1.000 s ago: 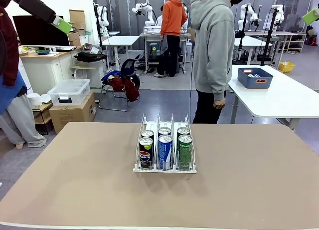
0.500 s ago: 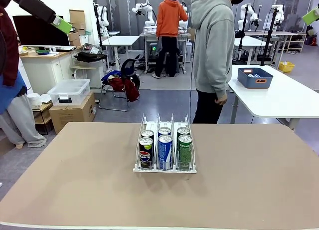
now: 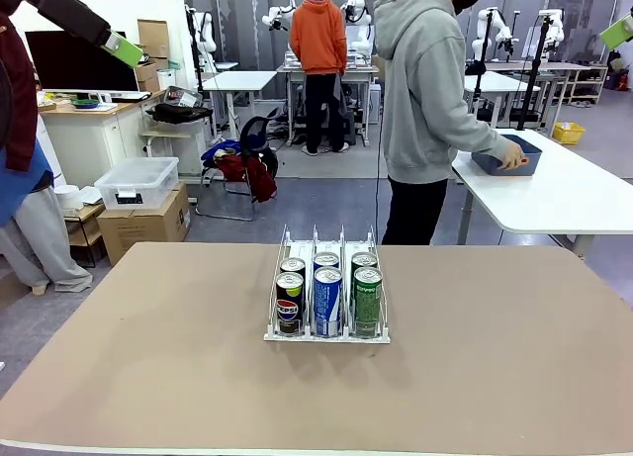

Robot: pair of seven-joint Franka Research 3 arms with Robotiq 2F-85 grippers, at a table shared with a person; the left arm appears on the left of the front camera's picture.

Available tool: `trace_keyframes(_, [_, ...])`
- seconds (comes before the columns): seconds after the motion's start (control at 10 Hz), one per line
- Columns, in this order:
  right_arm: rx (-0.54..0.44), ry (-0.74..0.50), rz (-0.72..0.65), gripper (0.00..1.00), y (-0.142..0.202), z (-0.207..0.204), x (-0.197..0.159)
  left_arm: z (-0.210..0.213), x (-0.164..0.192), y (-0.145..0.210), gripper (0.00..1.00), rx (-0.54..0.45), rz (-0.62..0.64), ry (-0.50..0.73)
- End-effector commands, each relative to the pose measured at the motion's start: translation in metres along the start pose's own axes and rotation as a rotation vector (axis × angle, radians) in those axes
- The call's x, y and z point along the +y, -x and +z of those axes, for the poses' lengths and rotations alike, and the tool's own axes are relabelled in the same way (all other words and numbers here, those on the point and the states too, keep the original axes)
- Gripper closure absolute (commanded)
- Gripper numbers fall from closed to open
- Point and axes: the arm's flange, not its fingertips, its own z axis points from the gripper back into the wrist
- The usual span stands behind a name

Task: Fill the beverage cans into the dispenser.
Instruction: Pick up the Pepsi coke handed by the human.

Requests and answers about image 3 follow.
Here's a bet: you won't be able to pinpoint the blue plastic basket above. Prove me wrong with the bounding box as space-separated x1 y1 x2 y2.
471 134 544 177

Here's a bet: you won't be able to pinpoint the gray-sleeved right forearm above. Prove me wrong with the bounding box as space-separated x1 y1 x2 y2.
463 115 513 156

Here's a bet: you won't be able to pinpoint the green beverage can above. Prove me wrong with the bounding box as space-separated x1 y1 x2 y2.
350 251 380 273
352 266 384 339

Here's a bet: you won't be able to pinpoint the white clear can dispenser rack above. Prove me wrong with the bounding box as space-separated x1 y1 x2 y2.
263 224 392 345

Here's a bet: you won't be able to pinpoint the person's right hand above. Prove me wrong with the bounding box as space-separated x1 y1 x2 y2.
498 141 526 171

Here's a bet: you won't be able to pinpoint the black computer monitor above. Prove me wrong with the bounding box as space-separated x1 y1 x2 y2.
24 29 141 94

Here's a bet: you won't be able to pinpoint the low wooden shelf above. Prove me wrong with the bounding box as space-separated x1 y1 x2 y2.
563 63 610 107

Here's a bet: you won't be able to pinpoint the stacked cardboard boxes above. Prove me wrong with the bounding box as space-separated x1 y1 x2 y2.
136 19 172 94

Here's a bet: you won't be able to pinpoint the black tripod stand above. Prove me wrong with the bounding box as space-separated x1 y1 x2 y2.
516 10 554 132

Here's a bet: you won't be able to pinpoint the person in maroon top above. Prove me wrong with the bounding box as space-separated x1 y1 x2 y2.
0 10 94 297

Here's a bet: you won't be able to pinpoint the yellow plastic crate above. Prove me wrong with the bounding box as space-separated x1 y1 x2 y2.
552 122 587 146

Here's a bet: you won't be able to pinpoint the white desk cabinet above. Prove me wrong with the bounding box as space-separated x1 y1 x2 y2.
38 90 167 190

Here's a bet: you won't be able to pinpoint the black bag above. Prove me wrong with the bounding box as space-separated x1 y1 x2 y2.
146 102 215 126

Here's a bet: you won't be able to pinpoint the white background table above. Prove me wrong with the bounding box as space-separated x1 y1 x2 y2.
201 69 279 134

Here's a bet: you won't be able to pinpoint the clear plastic storage bin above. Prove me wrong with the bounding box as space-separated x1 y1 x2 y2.
93 156 180 212

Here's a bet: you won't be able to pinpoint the white paper roll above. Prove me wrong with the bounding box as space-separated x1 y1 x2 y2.
52 183 86 213

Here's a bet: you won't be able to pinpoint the large white table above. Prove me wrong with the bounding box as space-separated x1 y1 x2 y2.
452 128 633 257

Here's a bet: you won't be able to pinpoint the person in gray hoodie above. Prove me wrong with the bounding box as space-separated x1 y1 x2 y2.
373 0 526 247

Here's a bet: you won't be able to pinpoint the black office chair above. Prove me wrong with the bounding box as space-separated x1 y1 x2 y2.
196 115 281 224

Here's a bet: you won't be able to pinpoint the large cardboard box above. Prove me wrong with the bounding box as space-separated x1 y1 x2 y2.
97 181 192 267

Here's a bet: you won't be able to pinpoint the red jacket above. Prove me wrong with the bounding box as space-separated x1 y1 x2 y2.
215 151 278 204

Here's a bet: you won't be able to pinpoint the person in orange hoodie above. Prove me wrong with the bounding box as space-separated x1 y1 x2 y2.
289 0 350 156

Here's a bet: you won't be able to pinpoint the black Pepsi can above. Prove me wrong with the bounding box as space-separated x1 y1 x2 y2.
275 272 305 337
279 256 308 279

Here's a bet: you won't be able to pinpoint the blue Pepsi can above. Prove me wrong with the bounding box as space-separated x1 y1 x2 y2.
313 266 344 339
312 251 341 272

